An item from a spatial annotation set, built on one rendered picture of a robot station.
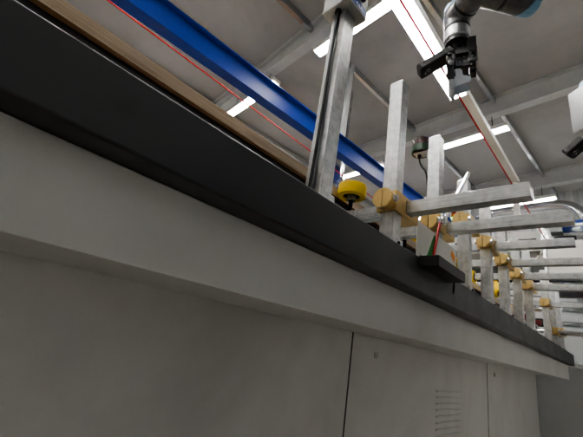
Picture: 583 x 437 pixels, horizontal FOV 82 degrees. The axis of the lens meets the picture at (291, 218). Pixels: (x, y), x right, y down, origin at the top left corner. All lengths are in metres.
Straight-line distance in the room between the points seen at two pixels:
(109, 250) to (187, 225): 0.09
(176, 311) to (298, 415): 0.40
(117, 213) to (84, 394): 0.31
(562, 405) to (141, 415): 3.29
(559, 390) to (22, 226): 3.55
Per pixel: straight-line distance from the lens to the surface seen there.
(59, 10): 0.69
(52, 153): 0.39
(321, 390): 0.94
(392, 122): 0.93
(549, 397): 3.61
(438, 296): 0.92
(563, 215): 1.01
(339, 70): 0.73
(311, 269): 0.56
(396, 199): 0.78
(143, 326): 0.62
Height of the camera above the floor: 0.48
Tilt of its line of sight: 19 degrees up
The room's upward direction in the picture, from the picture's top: 10 degrees clockwise
